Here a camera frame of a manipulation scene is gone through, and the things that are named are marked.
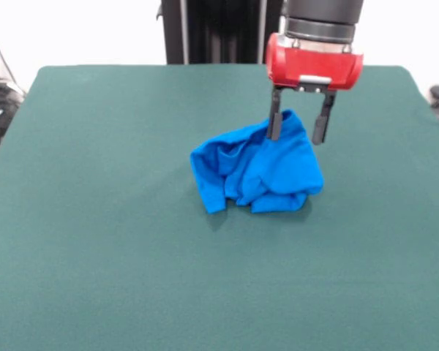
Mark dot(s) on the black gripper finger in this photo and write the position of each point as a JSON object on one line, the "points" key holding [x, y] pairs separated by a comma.
{"points": [[321, 128], [274, 126]]}

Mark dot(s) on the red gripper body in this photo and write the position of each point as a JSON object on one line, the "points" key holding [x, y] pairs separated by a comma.
{"points": [[314, 67]]}

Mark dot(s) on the blue laundry item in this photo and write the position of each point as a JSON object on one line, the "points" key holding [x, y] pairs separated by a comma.
{"points": [[270, 168]]}

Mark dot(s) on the dark green table cloth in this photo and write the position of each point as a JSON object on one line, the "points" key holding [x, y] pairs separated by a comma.
{"points": [[95, 256]]}

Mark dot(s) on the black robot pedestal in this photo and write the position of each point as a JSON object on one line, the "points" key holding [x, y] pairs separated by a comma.
{"points": [[219, 33]]}

